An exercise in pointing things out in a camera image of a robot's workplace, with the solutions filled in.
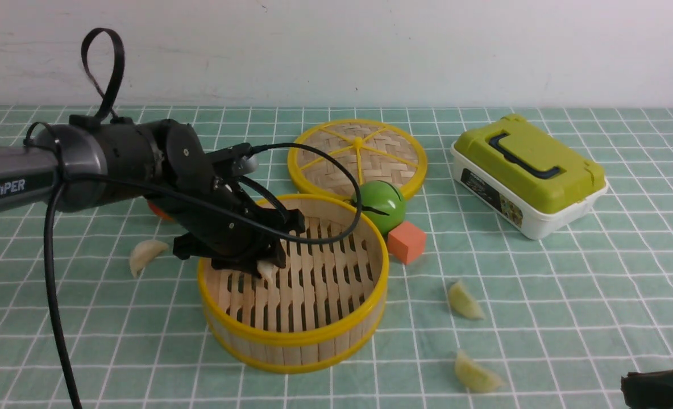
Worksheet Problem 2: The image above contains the white box green lid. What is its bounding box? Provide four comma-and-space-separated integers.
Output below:
450, 114, 608, 240

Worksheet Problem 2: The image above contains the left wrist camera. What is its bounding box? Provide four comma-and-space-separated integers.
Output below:
206, 143, 259, 179

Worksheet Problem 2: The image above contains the white dumpling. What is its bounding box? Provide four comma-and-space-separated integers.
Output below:
129, 239, 169, 278
256, 260, 279, 285

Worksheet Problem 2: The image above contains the orange yellow toy pear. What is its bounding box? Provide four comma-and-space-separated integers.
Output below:
146, 201, 173, 221

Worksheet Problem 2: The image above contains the bamboo steamer lid yellow rim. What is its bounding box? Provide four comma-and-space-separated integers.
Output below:
287, 119, 427, 201

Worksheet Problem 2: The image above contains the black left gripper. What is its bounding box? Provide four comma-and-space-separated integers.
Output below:
166, 177, 305, 278

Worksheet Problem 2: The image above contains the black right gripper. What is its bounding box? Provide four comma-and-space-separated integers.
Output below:
621, 369, 673, 408

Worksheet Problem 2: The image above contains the orange foam cube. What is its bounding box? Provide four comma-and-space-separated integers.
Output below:
387, 220, 427, 265

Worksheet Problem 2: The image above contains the green checkered tablecloth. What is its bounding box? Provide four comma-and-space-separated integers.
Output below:
0, 105, 673, 409

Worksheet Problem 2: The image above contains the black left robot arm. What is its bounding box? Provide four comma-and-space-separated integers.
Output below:
0, 119, 305, 276

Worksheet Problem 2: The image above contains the green toy apple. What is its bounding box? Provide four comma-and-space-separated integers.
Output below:
360, 180, 406, 236

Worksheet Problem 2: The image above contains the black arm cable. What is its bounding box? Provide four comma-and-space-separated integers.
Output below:
23, 28, 394, 409

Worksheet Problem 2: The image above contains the bamboo steamer tray yellow rim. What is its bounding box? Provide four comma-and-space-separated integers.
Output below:
198, 215, 389, 374

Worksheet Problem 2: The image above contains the pale green dumpling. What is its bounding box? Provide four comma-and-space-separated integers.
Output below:
454, 349, 504, 393
447, 280, 485, 320

